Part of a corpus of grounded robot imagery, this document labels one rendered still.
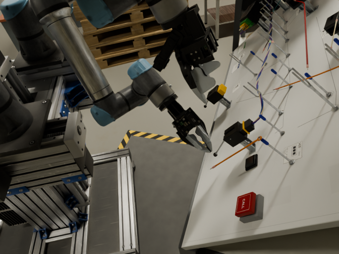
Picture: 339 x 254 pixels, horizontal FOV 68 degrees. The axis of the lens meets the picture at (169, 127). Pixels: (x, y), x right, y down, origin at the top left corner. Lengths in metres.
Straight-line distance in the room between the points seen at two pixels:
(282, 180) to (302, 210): 0.10
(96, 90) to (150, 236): 1.22
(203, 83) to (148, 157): 1.60
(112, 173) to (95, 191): 0.17
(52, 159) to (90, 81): 0.29
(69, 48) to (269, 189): 0.65
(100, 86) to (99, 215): 1.08
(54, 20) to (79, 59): 0.12
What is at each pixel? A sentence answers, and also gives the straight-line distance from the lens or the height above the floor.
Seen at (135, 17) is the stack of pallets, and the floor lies 0.54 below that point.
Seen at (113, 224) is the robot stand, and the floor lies 0.21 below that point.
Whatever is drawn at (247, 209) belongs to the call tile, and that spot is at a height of 1.12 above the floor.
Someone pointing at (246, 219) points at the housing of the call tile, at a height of 1.09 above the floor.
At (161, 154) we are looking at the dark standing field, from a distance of 2.14.
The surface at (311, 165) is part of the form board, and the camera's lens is 0.61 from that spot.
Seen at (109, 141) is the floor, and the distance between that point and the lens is 2.38.
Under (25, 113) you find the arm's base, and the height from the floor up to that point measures 1.20.
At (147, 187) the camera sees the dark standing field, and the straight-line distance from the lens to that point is 1.98.
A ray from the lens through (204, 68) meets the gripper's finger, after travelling 0.67.
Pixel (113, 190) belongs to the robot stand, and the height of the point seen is 0.21.
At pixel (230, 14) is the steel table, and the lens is 3.85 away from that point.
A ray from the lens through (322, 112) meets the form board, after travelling 0.69.
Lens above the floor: 1.66
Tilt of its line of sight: 45 degrees down
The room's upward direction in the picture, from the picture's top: 10 degrees counter-clockwise
